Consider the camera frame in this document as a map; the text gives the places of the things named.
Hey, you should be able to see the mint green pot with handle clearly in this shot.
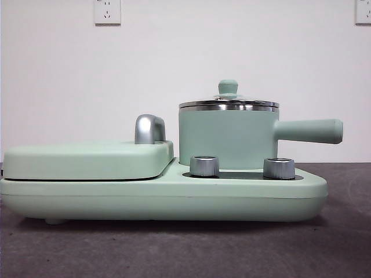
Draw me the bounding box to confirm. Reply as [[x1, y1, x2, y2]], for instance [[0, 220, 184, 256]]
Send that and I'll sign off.
[[177, 104, 344, 171]]

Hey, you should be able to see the silver control knob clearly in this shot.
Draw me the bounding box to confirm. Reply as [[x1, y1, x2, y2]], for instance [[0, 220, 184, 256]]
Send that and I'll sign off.
[[189, 155, 220, 177], [263, 158, 296, 179]]

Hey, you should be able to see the glass lid with green knob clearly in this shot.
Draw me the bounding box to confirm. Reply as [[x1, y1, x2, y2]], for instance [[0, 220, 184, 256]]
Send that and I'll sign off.
[[179, 79, 280, 108]]

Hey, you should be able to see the mint green griddle cover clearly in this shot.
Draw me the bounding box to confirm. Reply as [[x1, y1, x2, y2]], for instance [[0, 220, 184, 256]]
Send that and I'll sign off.
[[2, 140, 174, 181]]

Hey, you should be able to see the chrome griddle cover handle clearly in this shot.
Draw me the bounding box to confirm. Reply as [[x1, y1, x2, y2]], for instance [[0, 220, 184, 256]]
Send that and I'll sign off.
[[134, 114, 166, 145]]

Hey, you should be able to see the white wall socket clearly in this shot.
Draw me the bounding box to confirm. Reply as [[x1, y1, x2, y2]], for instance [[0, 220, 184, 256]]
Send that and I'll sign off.
[[93, 0, 121, 26], [355, 0, 371, 25]]

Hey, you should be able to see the mint green breakfast machine base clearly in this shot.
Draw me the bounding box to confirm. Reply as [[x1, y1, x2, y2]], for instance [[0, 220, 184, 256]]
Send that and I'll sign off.
[[0, 160, 329, 225]]

